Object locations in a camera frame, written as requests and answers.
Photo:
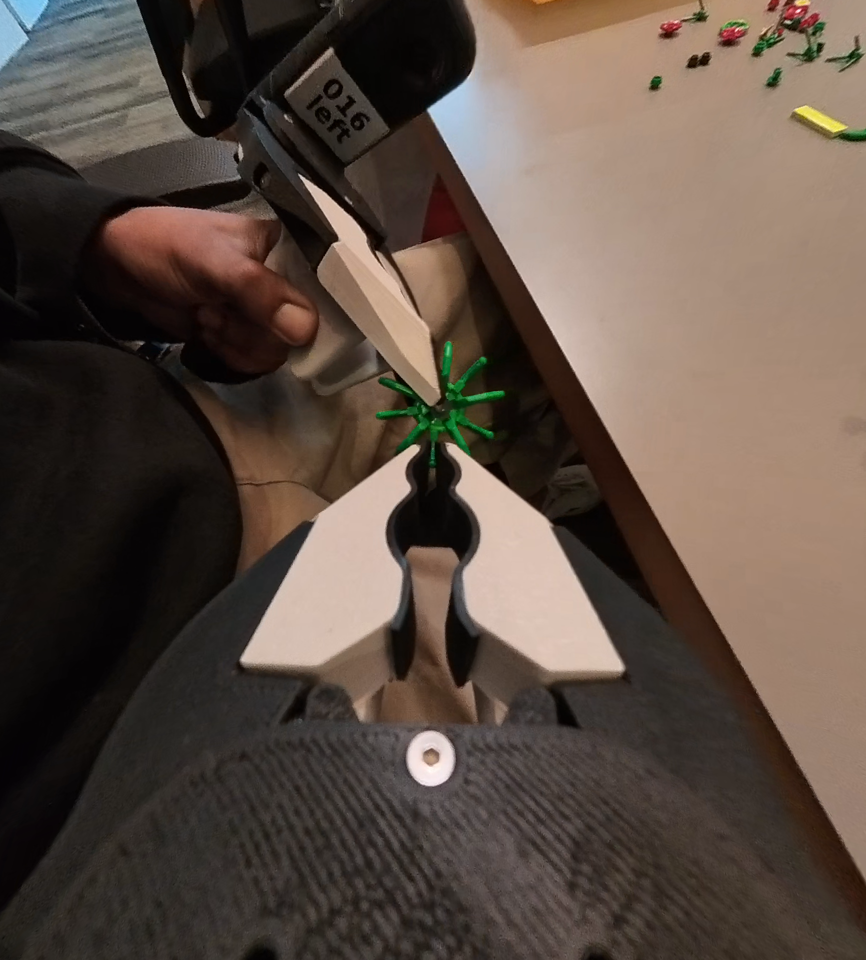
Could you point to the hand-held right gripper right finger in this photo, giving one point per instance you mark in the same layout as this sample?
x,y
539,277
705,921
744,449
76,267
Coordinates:
x,y
538,592

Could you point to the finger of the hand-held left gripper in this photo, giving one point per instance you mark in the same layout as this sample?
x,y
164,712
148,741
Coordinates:
x,y
343,217
380,315

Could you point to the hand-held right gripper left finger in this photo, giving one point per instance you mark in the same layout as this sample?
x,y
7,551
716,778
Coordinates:
x,y
328,592

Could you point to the green toy plant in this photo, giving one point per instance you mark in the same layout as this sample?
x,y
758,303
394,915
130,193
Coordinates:
x,y
440,412

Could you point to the person's left forearm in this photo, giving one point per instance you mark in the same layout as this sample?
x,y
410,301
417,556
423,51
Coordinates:
x,y
28,210

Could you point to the person's left hand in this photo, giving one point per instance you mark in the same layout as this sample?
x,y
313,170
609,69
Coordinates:
x,y
193,277

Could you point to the white sneaker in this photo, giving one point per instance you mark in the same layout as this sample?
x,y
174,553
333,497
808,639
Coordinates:
x,y
572,491

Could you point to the black office chair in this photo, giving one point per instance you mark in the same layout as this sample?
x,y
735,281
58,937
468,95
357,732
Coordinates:
x,y
155,169

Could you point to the person's black jacket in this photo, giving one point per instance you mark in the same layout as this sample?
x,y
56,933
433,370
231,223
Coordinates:
x,y
65,487

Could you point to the scattered red flower pieces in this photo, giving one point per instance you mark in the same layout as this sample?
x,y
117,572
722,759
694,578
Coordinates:
x,y
797,19

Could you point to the yellow flat brick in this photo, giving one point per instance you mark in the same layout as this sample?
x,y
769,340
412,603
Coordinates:
x,y
819,121

